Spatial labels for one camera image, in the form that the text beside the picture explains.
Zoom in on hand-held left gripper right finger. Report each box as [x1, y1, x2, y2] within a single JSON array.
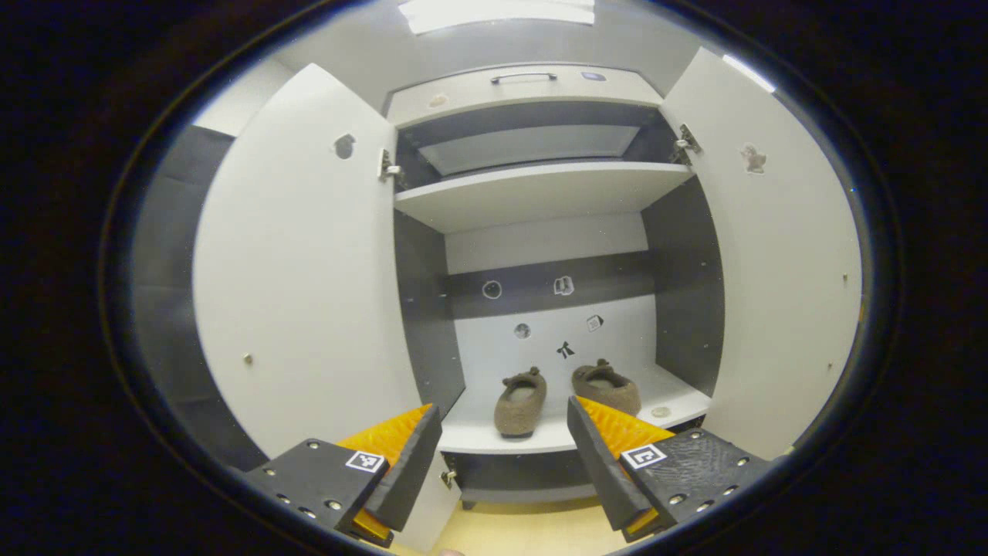
[[567, 395, 773, 543]]

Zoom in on large ceiling light panel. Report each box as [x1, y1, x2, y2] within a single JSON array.
[[398, 0, 597, 36]]

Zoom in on grey shoe cabinet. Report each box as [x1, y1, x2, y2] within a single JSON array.
[[382, 63, 726, 510]]

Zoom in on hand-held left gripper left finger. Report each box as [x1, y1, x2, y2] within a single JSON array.
[[247, 403, 445, 549]]

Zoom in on brown fuzzy shoe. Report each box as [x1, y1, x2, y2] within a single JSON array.
[[494, 366, 549, 439], [571, 358, 641, 418]]

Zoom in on grey shoe cabinet door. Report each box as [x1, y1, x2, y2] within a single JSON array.
[[660, 46, 864, 462], [191, 63, 464, 553]]

